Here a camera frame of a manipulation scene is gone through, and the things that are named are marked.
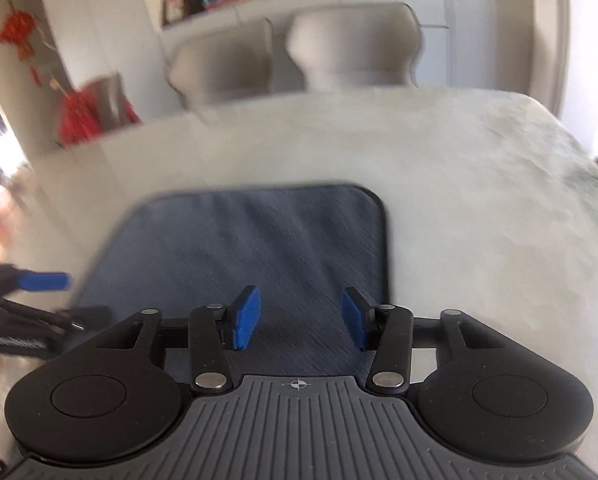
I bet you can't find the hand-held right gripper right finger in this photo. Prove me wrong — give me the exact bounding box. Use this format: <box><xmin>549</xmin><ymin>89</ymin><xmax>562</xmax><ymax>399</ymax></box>
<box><xmin>341</xmin><ymin>287</ymin><xmax>508</xmax><ymax>396</ymax></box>

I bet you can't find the red hanging ornament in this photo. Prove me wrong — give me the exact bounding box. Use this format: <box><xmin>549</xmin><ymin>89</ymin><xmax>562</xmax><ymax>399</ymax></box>
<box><xmin>0</xmin><ymin>2</ymin><xmax>45</xmax><ymax>87</ymax></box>

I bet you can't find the beige dining chair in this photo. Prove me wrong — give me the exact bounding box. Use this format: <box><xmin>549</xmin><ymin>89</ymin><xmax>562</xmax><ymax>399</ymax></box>
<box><xmin>166</xmin><ymin>18</ymin><xmax>275</xmax><ymax>109</ymax></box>
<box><xmin>285</xmin><ymin>2</ymin><xmax>424</xmax><ymax>94</ymax></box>

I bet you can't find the dark grey towel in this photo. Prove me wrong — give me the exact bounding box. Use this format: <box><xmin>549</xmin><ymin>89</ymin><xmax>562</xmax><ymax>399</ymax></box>
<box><xmin>72</xmin><ymin>184</ymin><xmax>391</xmax><ymax>377</ymax></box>

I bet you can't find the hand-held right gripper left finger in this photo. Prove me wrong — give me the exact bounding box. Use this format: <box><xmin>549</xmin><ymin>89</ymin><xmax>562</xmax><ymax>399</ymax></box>
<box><xmin>97</xmin><ymin>285</ymin><xmax>262</xmax><ymax>394</ymax></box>

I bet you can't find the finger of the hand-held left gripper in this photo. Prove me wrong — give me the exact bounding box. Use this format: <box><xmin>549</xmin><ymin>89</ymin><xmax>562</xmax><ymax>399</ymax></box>
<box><xmin>0</xmin><ymin>266</ymin><xmax>73</xmax><ymax>295</ymax></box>
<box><xmin>0</xmin><ymin>298</ymin><xmax>114</xmax><ymax>345</ymax></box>

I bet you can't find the white shelf cabinet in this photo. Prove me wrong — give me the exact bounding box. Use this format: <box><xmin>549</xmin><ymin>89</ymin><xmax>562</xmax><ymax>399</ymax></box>
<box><xmin>133</xmin><ymin>0</ymin><xmax>454</xmax><ymax>92</ymax></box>

